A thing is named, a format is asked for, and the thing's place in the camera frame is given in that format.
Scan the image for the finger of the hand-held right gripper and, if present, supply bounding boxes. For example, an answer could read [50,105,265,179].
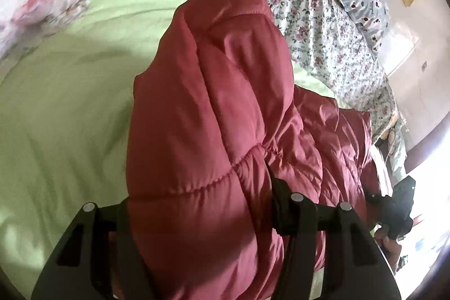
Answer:
[365,192,386,206]

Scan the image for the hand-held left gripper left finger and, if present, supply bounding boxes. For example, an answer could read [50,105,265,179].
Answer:
[31,198,149,300]

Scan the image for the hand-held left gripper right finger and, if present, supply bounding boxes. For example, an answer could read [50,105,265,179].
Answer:
[268,166,402,300]

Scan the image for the red quilted jacket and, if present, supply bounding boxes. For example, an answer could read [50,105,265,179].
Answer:
[126,0,383,300]

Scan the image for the person's right hand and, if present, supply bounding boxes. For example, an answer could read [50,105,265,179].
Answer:
[373,228,403,273]

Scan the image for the light green blanket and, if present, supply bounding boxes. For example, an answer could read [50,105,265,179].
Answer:
[0,0,352,300]

